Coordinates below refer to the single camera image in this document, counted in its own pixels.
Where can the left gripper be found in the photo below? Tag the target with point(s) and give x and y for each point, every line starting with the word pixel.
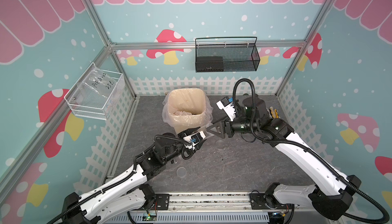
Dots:
pixel 186 136

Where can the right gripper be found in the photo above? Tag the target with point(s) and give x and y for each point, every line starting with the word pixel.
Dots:
pixel 227 127

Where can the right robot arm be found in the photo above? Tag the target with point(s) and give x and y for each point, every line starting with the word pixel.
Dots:
pixel 331 195

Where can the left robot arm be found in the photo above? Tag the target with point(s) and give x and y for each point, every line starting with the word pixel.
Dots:
pixel 129 190

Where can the cream trash bin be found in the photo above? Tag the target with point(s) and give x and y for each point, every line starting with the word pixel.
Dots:
pixel 187 113

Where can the clear plastic bin liner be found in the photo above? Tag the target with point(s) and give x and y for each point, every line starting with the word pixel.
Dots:
pixel 187 118

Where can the white yellow work gloves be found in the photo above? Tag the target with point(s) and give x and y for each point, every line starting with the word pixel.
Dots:
pixel 273 113

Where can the black box in basket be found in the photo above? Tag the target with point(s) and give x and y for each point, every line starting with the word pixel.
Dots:
pixel 208 64

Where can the plastic bag in basket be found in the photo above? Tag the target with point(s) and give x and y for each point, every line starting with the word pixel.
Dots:
pixel 101 84

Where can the black wire mesh basket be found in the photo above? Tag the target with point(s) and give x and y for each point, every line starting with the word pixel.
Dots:
pixel 239 53

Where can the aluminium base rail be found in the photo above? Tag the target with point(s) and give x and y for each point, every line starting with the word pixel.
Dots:
pixel 217 208

